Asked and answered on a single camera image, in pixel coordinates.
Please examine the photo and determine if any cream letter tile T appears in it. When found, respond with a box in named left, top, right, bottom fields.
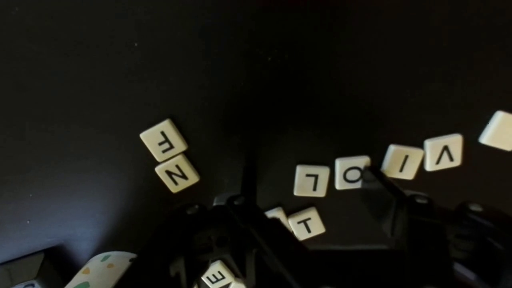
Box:
left=286, top=204, right=328, bottom=243

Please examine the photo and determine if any cream letter tile O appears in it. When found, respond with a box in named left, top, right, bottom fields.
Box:
left=333, top=153, right=373, bottom=192

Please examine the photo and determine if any cream letter tile F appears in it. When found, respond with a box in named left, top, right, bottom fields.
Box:
left=138, top=116, right=190, bottom=163

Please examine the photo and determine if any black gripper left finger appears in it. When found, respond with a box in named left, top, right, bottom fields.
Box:
left=133, top=155, right=322, bottom=288

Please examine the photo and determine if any cream letter tile E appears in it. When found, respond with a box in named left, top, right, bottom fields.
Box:
left=198, top=259, right=242, bottom=288

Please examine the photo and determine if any black side table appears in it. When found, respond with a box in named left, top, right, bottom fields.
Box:
left=0, top=0, right=512, bottom=288

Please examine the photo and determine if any cream letter tile V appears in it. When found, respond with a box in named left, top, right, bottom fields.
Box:
left=422, top=132, right=466, bottom=172

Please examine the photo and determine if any cream letter tile I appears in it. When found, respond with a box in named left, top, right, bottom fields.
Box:
left=379, top=142, right=427, bottom=182

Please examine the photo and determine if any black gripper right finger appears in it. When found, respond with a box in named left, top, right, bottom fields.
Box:
left=365, top=166, right=512, bottom=288

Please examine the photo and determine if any cream letter tile L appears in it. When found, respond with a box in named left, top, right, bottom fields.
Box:
left=291, top=163, right=333, bottom=200

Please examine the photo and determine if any cream letter tile N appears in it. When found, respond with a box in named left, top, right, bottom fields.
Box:
left=154, top=152, right=202, bottom=195

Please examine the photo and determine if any cream blank-faced tile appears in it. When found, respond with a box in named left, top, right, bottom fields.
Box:
left=477, top=108, right=512, bottom=153

